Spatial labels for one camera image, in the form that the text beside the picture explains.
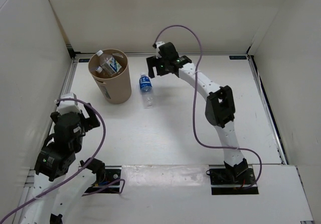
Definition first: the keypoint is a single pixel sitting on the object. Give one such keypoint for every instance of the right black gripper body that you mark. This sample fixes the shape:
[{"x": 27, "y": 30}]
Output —
[{"x": 161, "y": 68}]

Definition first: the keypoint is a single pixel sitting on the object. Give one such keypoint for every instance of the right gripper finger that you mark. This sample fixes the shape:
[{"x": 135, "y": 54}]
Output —
[
  {"x": 151, "y": 61},
  {"x": 152, "y": 71}
]

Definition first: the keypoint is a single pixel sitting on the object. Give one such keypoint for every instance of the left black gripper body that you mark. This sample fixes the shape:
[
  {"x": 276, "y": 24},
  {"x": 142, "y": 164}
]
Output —
[{"x": 77, "y": 144}]

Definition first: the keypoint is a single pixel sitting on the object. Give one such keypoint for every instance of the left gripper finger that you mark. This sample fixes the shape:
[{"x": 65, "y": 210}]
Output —
[
  {"x": 90, "y": 112},
  {"x": 90, "y": 124}
]

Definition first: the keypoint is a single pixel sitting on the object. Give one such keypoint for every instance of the blue label plastic bottle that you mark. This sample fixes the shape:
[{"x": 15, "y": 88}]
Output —
[{"x": 146, "y": 90}]

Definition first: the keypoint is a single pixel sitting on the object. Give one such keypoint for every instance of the green label plastic bottle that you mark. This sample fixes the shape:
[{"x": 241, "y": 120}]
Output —
[{"x": 110, "y": 65}]

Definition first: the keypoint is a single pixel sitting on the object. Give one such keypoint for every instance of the clear unlabelled plastic bottle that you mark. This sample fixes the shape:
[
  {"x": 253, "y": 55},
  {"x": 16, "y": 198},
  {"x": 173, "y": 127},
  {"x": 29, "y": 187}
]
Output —
[{"x": 99, "y": 70}]

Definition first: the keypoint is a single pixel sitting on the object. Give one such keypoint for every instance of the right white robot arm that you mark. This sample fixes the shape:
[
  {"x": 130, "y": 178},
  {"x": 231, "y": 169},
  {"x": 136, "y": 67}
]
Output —
[{"x": 219, "y": 109}]

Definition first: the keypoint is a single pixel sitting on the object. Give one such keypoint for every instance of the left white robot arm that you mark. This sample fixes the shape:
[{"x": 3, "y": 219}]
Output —
[{"x": 54, "y": 194}]

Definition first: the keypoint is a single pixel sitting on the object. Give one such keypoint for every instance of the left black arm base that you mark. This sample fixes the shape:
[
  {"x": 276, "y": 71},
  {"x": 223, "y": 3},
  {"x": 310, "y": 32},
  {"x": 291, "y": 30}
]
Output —
[{"x": 107, "y": 178}]

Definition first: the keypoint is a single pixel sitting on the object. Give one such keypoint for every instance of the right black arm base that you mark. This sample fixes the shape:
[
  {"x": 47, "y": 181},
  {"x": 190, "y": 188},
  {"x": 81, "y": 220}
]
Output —
[{"x": 224, "y": 183}]

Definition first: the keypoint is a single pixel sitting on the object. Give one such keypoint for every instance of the brown cylindrical garbage bin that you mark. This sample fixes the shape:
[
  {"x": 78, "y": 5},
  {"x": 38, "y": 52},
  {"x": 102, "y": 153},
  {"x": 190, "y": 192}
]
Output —
[{"x": 115, "y": 89}]

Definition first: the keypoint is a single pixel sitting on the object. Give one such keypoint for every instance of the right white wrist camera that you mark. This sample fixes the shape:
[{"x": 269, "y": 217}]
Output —
[{"x": 157, "y": 45}]

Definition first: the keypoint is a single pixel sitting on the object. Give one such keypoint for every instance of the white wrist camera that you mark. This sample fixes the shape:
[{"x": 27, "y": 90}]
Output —
[
  {"x": 68, "y": 106},
  {"x": 157, "y": 45}
]

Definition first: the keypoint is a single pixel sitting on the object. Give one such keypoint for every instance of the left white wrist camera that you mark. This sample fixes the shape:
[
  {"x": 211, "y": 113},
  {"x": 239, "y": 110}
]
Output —
[{"x": 68, "y": 106}]

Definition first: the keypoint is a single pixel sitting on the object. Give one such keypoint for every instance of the left aluminium frame rail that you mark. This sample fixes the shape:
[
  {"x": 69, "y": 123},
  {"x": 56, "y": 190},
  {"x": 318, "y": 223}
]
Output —
[{"x": 69, "y": 78}]

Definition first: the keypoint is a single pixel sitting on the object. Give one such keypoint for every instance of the aluminium frame rail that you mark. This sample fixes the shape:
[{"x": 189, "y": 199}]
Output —
[
  {"x": 88, "y": 55},
  {"x": 268, "y": 109},
  {"x": 69, "y": 78}
]

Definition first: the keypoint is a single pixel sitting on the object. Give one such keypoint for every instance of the back aluminium frame rail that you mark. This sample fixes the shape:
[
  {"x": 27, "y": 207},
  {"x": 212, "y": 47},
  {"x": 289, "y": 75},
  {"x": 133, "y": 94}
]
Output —
[{"x": 88, "y": 55}]

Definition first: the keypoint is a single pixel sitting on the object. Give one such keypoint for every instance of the right aluminium frame rail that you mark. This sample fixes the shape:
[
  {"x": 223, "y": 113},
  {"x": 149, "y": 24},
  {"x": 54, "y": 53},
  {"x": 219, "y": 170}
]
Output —
[{"x": 268, "y": 109}]

